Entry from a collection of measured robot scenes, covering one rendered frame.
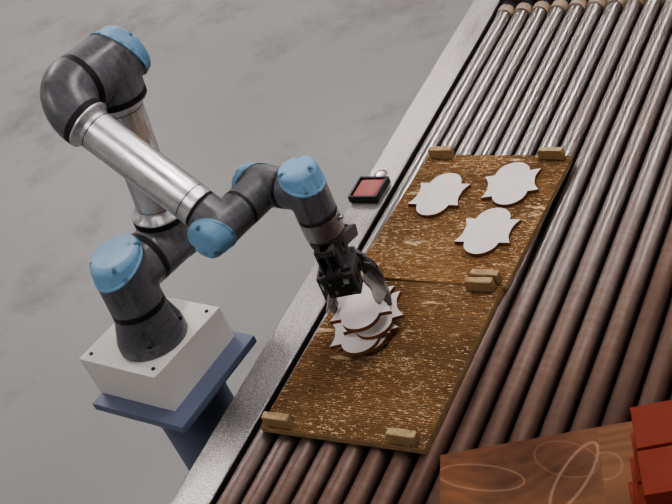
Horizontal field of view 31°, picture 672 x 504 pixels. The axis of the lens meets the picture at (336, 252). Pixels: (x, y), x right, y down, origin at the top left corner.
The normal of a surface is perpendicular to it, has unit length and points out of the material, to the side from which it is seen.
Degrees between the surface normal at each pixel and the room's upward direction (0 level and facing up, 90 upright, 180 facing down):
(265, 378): 0
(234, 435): 0
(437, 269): 0
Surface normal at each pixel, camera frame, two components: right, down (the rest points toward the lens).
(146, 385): -0.50, 0.66
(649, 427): -0.33, -0.74
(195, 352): 0.80, 0.11
